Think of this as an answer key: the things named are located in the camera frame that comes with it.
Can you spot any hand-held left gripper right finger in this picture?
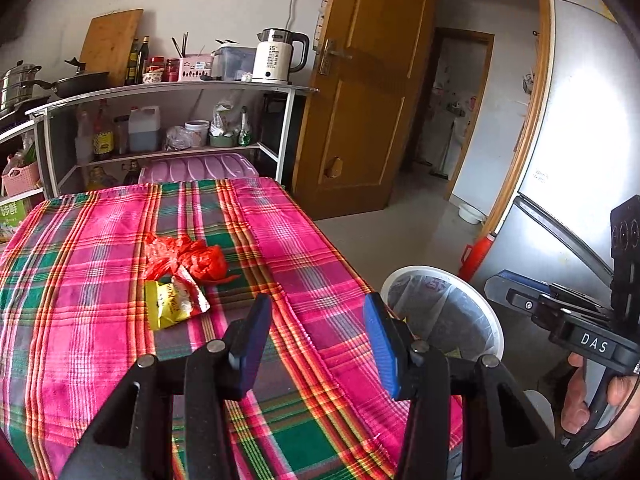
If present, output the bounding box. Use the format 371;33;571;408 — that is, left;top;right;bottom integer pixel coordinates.
363;292;576;480

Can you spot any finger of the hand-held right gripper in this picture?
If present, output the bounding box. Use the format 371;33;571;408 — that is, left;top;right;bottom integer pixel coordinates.
484;269;553;306
506;282;615;331

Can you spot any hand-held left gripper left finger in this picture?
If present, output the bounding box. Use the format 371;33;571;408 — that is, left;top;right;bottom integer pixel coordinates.
59;292;273;480

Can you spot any white round bin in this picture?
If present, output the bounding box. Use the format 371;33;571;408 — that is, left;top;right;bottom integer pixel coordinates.
380;265;505;366

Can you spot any clear plastic bin liner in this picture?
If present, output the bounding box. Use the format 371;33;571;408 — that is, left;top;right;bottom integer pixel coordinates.
387;271;493;356

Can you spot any red plastic bag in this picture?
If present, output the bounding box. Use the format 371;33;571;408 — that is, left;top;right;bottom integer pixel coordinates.
144;232;241;286

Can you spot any yellow snack packet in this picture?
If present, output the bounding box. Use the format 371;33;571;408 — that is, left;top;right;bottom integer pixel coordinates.
145;266;211;331

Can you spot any person's right hand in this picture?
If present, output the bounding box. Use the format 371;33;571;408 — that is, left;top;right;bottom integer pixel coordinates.
560;352;640;461

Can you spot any red thermos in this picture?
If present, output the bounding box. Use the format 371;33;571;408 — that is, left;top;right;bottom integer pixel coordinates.
459;232;497;283

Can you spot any pink plaid cloth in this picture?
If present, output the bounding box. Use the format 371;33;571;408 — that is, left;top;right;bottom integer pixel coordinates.
0;177;466;480

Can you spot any silver refrigerator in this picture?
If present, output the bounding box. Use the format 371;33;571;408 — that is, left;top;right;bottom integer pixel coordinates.
470;0;640;311

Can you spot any pink plastic tray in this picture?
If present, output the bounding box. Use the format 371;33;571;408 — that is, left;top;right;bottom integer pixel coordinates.
137;154;261;186

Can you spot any green white packet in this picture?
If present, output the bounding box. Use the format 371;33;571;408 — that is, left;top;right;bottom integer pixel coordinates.
237;106;253;147

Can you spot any crumpled clear plastic bag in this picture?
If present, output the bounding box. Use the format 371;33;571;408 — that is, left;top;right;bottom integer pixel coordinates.
164;125;193;151

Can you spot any white lidded jar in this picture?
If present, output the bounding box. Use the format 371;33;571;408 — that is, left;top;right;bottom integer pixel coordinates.
184;120;211;147

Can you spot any yellow oil bottle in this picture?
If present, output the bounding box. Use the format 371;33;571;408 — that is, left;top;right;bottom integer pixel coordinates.
85;165;118;192

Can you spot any clear bag of packets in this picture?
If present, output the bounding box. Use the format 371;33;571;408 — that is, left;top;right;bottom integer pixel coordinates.
210;101;236;136

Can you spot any white jerrycan with dark liquid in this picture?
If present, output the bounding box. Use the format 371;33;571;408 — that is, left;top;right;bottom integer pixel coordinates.
128;105;162;152

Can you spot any wooden door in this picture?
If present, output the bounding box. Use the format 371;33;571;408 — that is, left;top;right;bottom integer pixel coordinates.
291;0;441;221

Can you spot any dark glass jar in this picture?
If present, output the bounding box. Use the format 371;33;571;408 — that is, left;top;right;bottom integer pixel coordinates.
114;115;131;156

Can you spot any yellow label bottle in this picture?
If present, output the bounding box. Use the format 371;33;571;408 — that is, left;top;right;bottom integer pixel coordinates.
91;100;115;161

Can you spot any clear plastic bottle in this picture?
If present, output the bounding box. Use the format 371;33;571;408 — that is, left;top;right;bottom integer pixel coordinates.
75;105;96;163

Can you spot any white metal shelf rack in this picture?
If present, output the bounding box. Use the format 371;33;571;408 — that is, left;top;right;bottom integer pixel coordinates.
0;82;320;201

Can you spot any green carton box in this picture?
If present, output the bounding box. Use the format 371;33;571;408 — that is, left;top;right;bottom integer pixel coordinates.
0;200;32;243

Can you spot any pink utensil holder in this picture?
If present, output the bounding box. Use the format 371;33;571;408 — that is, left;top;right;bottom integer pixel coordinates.
178;55;215;82

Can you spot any clear plastic food container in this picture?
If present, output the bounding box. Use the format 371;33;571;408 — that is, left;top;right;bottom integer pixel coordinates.
212;42;257;82

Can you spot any white electric kettle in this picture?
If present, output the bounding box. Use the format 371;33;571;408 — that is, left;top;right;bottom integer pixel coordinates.
251;28;311;84

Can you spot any pink plastic basket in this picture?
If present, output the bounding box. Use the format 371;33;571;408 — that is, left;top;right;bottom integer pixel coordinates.
1;162;41;197

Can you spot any dark sauce bottle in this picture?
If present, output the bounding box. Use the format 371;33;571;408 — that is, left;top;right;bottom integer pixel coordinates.
136;36;151;85
125;38;140;86

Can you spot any black wok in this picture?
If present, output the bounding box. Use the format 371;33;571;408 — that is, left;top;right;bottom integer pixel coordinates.
50;57;111;99

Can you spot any wooden cutting board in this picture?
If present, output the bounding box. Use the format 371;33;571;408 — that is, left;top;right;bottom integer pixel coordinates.
79;8;144;87

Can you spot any steel steamer pot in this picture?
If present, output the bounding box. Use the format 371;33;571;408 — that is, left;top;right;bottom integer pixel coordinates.
0;60;43;113

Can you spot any brass door handle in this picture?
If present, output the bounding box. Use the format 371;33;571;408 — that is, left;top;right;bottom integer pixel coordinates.
317;38;353;77

